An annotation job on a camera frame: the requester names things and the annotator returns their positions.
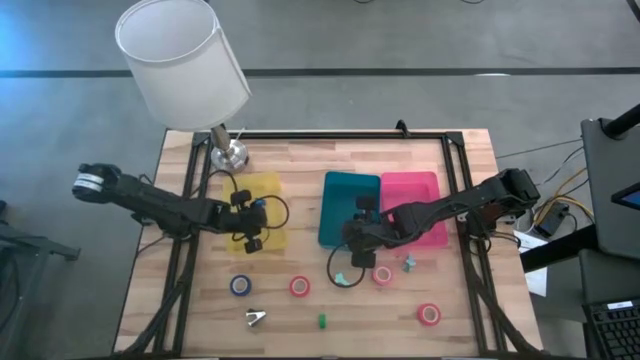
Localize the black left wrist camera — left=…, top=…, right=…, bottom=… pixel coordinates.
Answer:
left=252, top=205, right=270, bottom=234

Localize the black keyboard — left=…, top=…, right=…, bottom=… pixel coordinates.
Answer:
left=582, top=298, right=640, bottom=360

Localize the black pole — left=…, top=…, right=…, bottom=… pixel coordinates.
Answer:
left=602, top=102, right=640, bottom=141

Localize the blue tape roll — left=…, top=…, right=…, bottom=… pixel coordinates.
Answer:
left=229, top=274, right=253, bottom=297

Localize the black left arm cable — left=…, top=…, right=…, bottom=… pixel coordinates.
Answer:
left=204, top=169, right=291, bottom=244

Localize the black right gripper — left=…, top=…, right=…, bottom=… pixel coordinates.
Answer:
left=351, top=195, right=399, bottom=269

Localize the black aluminium table frame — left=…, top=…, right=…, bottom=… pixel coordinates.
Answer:
left=114, top=130, right=544, bottom=359

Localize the black stand leg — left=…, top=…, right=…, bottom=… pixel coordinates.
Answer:
left=0, top=199, right=81, bottom=360

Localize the yellow cable bundle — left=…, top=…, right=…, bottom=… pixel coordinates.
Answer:
left=529, top=167, right=596, bottom=226

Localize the white paper sheet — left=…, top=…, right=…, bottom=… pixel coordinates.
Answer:
left=514, top=229, right=549, bottom=297

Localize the yellow translucent plastic bin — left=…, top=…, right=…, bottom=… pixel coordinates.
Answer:
left=221, top=172, right=290, bottom=255

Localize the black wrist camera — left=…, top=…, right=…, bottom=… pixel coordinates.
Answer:
left=342, top=222, right=362, bottom=252
left=252, top=205, right=270, bottom=234

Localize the black power brick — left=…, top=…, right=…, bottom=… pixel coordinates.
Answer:
left=534, top=202, right=571, bottom=239

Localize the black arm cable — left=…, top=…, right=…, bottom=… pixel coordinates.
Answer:
left=326, top=243, right=369, bottom=290
left=204, top=169, right=291, bottom=244

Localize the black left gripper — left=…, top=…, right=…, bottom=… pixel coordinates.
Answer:
left=218, top=189, right=264, bottom=255

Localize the white shade silver table lamp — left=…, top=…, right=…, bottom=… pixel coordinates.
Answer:
left=114, top=0, right=253, bottom=174

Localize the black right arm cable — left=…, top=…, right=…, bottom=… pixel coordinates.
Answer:
left=326, top=243, right=369, bottom=290

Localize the teal plastic bin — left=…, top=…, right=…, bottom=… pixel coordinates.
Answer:
left=318, top=170, right=382, bottom=250

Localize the red tape roll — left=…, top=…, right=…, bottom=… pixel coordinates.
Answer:
left=417, top=302, right=442, bottom=327
left=288, top=275, right=311, bottom=298

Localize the tablet screen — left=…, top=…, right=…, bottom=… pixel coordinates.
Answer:
left=610, top=182, right=640, bottom=211

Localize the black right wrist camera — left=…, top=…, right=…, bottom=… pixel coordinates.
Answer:
left=342, top=222, right=362, bottom=252

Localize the pink plastic bin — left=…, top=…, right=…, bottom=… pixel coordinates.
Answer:
left=380, top=171, right=450, bottom=249

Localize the pink tape roll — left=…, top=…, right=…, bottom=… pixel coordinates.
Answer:
left=372, top=265, right=394, bottom=287

